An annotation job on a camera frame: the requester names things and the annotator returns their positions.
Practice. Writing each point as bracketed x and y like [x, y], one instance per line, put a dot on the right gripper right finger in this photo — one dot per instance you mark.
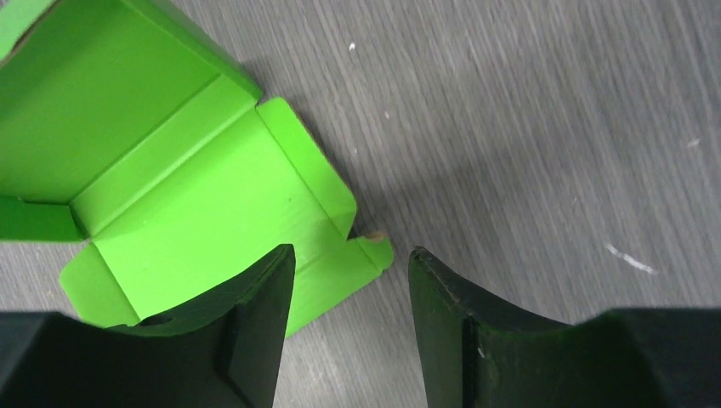
[479, 350]

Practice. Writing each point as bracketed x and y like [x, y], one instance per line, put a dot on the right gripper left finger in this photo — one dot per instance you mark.
[221, 348]

